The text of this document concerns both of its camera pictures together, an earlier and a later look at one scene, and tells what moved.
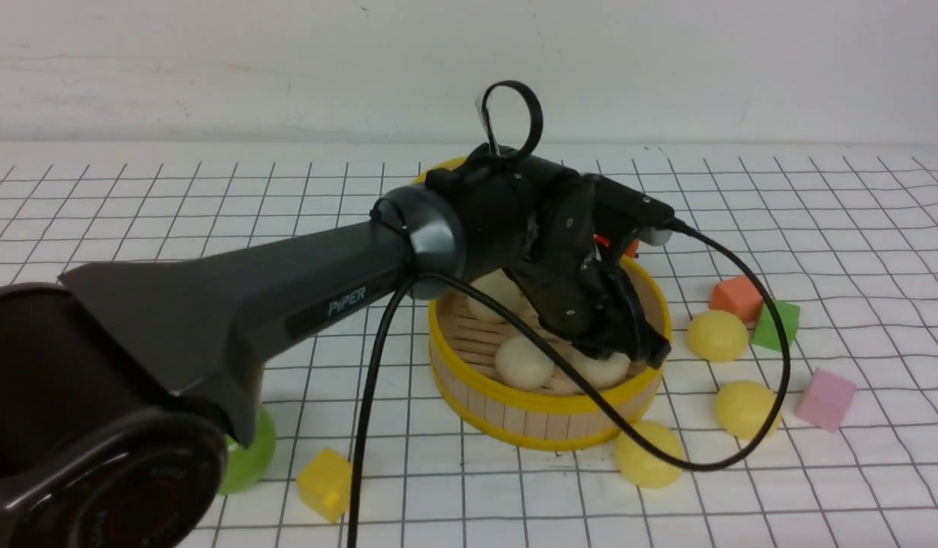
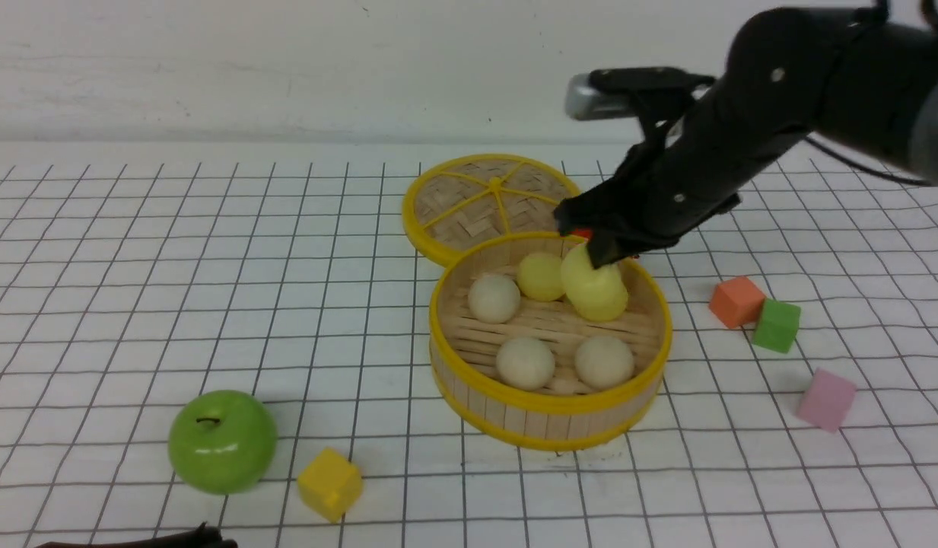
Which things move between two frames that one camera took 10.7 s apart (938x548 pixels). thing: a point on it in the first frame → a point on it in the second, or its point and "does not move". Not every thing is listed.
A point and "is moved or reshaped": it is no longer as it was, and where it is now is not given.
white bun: [520, 364] does not move
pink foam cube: [825, 400] does not move
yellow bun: [717, 336] is moved or reshaped
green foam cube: [767, 334] does not move
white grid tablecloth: [808, 401] does not move
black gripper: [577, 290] → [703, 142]
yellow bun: [742, 406] is moved or reshaped
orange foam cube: [739, 295] does not move
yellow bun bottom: [643, 466] is moved or reshaped
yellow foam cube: [325, 482] does not move
